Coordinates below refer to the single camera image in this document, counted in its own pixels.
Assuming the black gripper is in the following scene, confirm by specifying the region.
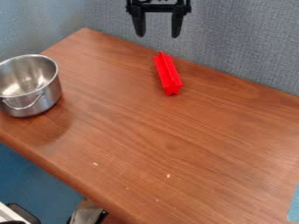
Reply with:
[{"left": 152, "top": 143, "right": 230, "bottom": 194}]
[{"left": 125, "top": 0, "right": 192, "bottom": 38}]

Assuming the red star-shaped block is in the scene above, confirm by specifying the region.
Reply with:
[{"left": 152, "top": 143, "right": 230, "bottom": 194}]
[{"left": 154, "top": 52, "right": 183, "bottom": 95}]

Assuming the stainless steel pot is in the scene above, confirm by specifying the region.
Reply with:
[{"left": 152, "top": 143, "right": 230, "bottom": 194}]
[{"left": 0, "top": 54, "right": 61, "bottom": 117}]

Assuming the black object at bottom left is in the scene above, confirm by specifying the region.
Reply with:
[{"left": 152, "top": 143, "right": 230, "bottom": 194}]
[{"left": 7, "top": 203, "right": 41, "bottom": 224}]

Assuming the white object at corner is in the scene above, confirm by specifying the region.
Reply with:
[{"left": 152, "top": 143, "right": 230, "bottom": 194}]
[{"left": 0, "top": 202, "right": 29, "bottom": 224}]

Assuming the grey table leg bracket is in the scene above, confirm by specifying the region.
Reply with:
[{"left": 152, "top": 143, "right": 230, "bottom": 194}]
[{"left": 67, "top": 199, "right": 108, "bottom": 224}]

